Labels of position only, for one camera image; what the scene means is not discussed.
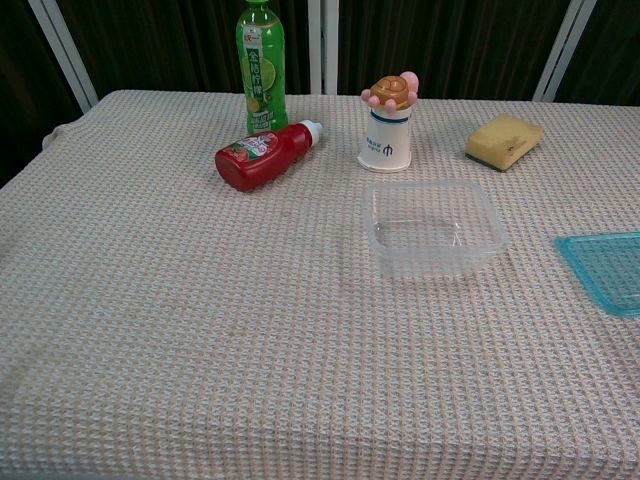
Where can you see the blue plastic lid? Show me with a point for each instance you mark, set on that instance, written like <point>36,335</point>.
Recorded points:
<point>607,270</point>

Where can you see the clear plastic container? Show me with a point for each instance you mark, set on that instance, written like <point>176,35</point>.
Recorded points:
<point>395,200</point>

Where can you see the beige cloth-covered table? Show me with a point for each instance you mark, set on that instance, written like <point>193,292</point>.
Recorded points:
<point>200,325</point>

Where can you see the red ketchup bottle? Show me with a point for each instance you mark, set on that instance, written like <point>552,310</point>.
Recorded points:
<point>255,160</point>

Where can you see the white paper cup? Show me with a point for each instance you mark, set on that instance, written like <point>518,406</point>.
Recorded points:
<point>385,145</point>

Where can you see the green drink bottle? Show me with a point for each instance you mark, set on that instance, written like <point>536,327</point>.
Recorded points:
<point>261,75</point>

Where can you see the yellow sponge green base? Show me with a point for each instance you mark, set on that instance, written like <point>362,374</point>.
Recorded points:
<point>502,137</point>

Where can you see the white screen frame post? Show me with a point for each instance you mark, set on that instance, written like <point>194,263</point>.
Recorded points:
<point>322,45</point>
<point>62,50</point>
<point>565,50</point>

